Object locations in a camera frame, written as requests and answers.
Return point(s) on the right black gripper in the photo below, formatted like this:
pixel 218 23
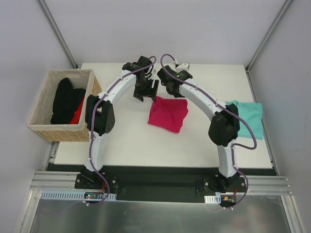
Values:
pixel 168 86

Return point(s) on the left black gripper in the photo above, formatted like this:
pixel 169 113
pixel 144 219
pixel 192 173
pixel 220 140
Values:
pixel 147 90

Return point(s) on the pink t shirt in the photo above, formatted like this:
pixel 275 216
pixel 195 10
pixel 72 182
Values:
pixel 168 114

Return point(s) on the teal t shirt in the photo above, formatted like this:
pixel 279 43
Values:
pixel 251 113

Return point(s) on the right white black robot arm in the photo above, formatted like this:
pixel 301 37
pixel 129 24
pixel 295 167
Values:
pixel 224 126

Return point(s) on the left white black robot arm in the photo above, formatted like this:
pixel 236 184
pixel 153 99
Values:
pixel 100 117

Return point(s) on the red garment in basket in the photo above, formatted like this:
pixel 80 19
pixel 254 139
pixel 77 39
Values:
pixel 77 113

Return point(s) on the black garment in basket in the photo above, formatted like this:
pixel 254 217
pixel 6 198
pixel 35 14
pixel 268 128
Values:
pixel 65 102

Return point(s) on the wicker basket with liner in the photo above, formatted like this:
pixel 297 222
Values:
pixel 40 118

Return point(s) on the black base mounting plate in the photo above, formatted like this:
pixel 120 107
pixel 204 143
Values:
pixel 160 184

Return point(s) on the right aluminium corner post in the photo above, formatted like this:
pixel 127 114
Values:
pixel 269 33

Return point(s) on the aluminium corner post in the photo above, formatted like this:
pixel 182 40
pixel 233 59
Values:
pixel 269 33
pixel 57 33

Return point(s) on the right white cable duct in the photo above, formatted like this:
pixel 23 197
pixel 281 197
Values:
pixel 216 199

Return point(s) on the white cable duct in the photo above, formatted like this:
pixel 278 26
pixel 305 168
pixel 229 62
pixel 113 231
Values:
pixel 216 199
pixel 76 195

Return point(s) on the left aluminium corner post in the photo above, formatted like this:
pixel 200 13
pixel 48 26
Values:
pixel 57 33

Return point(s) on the aluminium frame rail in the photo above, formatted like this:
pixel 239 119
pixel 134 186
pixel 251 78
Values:
pixel 258 185

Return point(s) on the left white cable duct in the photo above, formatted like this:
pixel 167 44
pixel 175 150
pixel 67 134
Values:
pixel 76 195

